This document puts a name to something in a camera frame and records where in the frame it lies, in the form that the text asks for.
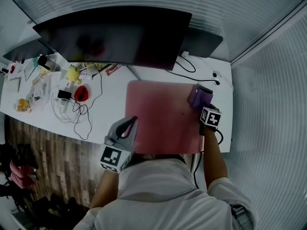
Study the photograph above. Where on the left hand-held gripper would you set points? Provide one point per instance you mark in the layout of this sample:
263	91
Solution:
112	156

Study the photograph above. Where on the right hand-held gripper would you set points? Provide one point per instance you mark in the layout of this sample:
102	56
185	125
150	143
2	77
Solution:
211	118

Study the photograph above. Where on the purple cloth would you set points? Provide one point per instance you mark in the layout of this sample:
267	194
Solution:
197	99

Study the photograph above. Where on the pink desk mat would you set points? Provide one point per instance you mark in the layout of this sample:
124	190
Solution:
163	114

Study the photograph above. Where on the person's right forearm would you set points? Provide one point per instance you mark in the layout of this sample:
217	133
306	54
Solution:
216	157

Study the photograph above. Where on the person's left forearm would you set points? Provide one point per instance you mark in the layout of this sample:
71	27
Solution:
105	190

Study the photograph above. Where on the red round object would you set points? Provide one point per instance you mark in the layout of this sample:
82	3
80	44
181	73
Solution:
82	93

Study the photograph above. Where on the small white adapter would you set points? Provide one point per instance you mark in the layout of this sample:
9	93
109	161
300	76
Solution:
216	73

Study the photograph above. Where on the red label packet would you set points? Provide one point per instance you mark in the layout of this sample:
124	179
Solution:
112	70

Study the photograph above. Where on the black charger block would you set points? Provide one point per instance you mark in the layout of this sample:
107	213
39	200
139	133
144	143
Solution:
64	95

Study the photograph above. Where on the white printed card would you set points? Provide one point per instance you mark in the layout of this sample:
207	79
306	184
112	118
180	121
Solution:
85	74

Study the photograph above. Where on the black flat panel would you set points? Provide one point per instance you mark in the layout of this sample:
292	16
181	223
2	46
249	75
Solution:
204	44

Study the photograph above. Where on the yellow packet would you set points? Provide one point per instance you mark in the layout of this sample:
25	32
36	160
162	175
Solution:
98	65

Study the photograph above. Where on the person's white shirt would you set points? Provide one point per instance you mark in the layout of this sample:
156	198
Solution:
163	200

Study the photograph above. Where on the yellow plush toy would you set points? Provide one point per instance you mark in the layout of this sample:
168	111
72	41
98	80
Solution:
73	72

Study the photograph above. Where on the clear plastic bag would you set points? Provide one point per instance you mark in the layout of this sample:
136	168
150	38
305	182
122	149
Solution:
38	90

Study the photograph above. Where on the black computer monitor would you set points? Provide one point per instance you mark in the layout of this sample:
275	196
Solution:
115	37

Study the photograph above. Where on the orange snack pack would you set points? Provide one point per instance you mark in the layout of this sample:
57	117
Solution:
23	105

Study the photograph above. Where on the black office chair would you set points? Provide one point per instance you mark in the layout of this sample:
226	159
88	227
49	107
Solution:
7	152

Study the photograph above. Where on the white tablet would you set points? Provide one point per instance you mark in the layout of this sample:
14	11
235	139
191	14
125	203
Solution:
14	84

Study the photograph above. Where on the small red object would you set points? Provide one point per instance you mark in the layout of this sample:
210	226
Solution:
12	69

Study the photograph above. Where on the white wall plug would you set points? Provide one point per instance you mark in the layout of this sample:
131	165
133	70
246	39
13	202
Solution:
185	54

